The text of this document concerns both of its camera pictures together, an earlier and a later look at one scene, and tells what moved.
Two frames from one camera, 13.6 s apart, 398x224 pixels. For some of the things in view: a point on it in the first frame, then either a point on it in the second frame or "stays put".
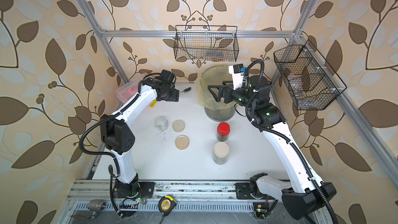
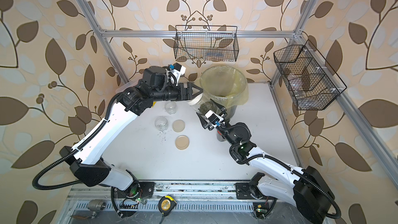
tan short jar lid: [182, 142] stays put
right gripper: [228, 89] to [206, 124]
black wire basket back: [206, 43] stays put
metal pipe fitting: [96, 205] stays put
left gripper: [174, 97] to [185, 95]
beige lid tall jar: [221, 150] to [207, 106]
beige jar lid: [178, 125] stays put
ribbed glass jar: [161, 123] stays put
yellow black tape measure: [166, 205] stays put
